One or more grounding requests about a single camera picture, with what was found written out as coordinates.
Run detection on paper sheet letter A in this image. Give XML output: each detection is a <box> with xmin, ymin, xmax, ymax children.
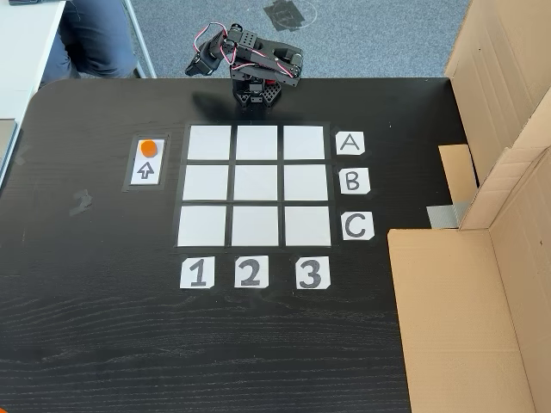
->
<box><xmin>334</xmin><ymin>131</ymin><xmax>367</xmax><ymax>157</ymax></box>

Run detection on clear tape scraps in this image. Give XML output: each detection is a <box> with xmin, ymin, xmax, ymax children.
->
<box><xmin>68</xmin><ymin>188</ymin><xmax>94</xmax><ymax>217</ymax></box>

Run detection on person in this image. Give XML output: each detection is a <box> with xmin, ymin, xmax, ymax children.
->
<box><xmin>40</xmin><ymin>0</ymin><xmax>139</xmax><ymax>85</ymax></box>

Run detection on paper sheet letter C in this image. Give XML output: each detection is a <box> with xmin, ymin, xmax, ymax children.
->
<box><xmin>341</xmin><ymin>211</ymin><xmax>375</xmax><ymax>242</ymax></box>

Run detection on white arrow paper sheet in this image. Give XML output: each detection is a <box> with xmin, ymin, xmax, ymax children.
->
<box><xmin>128</xmin><ymin>138</ymin><xmax>167</xmax><ymax>187</ymax></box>

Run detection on paper sheet number 1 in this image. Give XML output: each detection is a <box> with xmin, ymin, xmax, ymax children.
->
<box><xmin>179</xmin><ymin>256</ymin><xmax>215</xmax><ymax>290</ymax></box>

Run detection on black floor tape patch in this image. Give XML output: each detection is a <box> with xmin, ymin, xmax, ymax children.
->
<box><xmin>262</xmin><ymin>0</ymin><xmax>319</xmax><ymax>34</ymax></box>

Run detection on red white servo cable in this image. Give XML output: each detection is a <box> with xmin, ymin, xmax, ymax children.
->
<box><xmin>192</xmin><ymin>22</ymin><xmax>238</xmax><ymax>66</ymax></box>

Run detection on paper sheet number 3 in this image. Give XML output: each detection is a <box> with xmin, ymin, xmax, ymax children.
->
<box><xmin>294</xmin><ymin>256</ymin><xmax>332</xmax><ymax>291</ymax></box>

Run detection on white nine-square grid sheet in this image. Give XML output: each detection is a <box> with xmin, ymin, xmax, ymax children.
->
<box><xmin>173</xmin><ymin>121</ymin><xmax>342</xmax><ymax>253</ymax></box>

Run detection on brown cardboard panel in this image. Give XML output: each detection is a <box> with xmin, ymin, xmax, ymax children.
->
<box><xmin>437</xmin><ymin>0</ymin><xmax>551</xmax><ymax>230</ymax></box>
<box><xmin>387</xmin><ymin>145</ymin><xmax>551</xmax><ymax>413</ymax></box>

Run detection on paper sheet letter B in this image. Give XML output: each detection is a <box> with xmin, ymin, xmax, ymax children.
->
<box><xmin>338</xmin><ymin>167</ymin><xmax>372</xmax><ymax>196</ymax></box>

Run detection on paper sheet number 2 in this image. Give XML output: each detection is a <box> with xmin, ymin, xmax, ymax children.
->
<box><xmin>233</xmin><ymin>255</ymin><xmax>271</xmax><ymax>289</ymax></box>

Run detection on grey tape strip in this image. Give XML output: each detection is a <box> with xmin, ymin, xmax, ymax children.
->
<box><xmin>425</xmin><ymin>200</ymin><xmax>473</xmax><ymax>229</ymax></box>

